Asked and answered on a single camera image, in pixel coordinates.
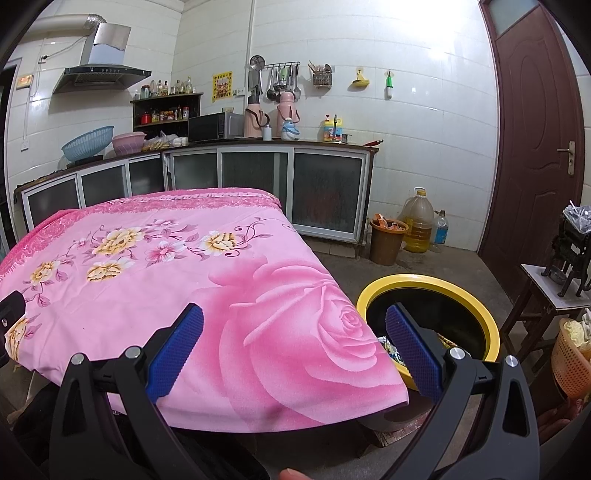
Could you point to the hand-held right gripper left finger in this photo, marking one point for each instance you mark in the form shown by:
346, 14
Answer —
175, 355

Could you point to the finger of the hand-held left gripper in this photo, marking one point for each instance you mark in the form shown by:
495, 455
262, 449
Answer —
14, 305

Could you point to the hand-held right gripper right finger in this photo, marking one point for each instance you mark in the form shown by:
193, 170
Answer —
413, 355

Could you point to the blue cartoon snack bag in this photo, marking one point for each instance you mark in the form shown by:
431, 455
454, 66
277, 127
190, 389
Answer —
390, 351

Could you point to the yellow rimmed black bin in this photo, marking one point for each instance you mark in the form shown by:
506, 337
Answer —
415, 279

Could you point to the person's right hand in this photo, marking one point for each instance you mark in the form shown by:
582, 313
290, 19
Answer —
295, 474

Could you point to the pink floral blanket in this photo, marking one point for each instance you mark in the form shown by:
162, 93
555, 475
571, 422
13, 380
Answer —
258, 346

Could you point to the person's dark clothing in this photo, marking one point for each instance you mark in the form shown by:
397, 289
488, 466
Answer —
221, 457

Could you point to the brown waste bucket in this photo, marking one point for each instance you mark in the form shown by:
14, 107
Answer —
385, 244

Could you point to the clear water bottle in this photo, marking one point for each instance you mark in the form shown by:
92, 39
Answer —
440, 233

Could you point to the large cooking oil jug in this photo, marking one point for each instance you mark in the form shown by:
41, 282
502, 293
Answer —
418, 226

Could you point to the wooden stool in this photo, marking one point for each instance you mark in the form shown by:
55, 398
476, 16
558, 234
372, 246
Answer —
545, 281

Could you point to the orange plastic basket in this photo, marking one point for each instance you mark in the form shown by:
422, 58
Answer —
568, 364

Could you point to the black gas stove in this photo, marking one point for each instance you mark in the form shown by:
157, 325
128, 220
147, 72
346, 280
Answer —
85, 161

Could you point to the blue plastic basket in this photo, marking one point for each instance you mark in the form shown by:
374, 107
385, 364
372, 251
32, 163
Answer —
87, 144

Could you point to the kitchen counter cabinet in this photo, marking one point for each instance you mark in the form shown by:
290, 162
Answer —
323, 194

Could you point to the black noodle press machine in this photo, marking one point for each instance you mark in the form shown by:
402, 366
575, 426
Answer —
568, 249

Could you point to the pink plastic basin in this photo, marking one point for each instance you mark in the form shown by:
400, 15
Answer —
128, 145

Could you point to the plastic bag of food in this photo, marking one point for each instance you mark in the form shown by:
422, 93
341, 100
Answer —
164, 143

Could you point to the clear plastic bag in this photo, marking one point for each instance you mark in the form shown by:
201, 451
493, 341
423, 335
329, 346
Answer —
577, 217

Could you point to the brown wooden door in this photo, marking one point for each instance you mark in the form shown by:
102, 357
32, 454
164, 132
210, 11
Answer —
521, 161

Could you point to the black microwave oven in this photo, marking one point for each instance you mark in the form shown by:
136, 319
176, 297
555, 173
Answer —
207, 127

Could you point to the yellow detergent bottle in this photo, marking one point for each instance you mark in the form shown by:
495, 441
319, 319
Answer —
332, 131

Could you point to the small white bottle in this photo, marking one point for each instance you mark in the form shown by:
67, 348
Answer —
268, 134

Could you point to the row of sauce jars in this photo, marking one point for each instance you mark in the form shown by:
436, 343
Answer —
164, 115

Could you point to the steel range hood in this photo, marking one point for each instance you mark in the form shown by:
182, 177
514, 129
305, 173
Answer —
101, 76

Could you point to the blue white water jug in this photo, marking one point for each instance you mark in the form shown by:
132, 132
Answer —
291, 130

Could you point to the dark wooden spice shelf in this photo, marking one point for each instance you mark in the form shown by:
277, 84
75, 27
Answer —
166, 96

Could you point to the row of glass bottles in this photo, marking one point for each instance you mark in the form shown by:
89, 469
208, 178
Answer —
166, 87

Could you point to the green white hanging brush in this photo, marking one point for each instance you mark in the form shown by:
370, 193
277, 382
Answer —
390, 85

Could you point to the pink thermos flask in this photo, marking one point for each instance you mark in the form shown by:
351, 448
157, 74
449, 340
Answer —
286, 105

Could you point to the yellow hanging brush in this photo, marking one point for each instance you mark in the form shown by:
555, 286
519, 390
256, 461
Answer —
361, 82

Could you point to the metal skimmer ladle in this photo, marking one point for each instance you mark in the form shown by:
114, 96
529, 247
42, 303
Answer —
256, 74

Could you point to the rack of hanging utensils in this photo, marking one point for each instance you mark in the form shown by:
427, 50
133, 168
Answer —
282, 81

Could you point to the orange wall panel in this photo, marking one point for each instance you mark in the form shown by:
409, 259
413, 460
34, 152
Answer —
25, 81

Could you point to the yellow wall poster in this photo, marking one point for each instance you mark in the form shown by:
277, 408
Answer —
221, 86

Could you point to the silver exhaust duct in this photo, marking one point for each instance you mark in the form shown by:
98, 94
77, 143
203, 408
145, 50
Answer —
60, 21

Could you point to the wall chopstick holder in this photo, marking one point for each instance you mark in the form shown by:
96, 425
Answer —
321, 77

